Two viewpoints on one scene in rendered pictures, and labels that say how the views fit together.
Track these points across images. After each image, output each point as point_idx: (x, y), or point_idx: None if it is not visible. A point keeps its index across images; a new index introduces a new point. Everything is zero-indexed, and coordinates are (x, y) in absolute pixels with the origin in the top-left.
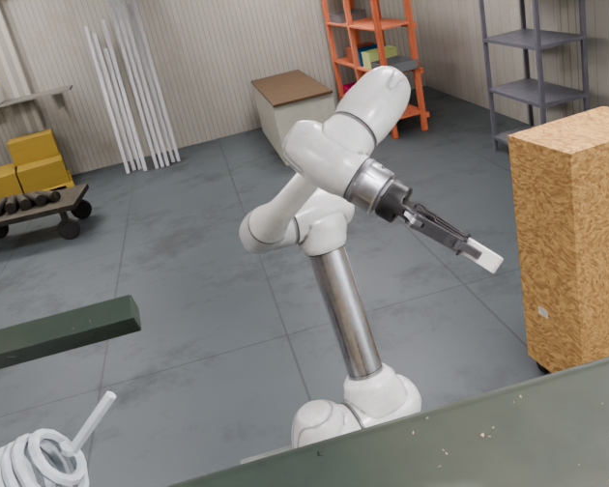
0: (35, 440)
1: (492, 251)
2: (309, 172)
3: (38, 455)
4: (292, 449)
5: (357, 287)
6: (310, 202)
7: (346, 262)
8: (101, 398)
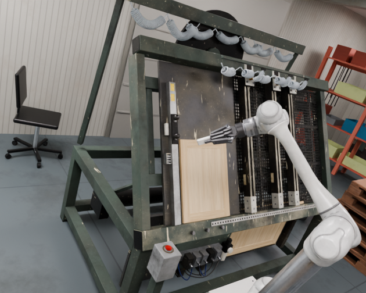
0: (226, 66)
1: (201, 139)
2: None
3: (224, 66)
4: (198, 49)
5: (289, 277)
6: (326, 219)
7: (297, 257)
8: (222, 63)
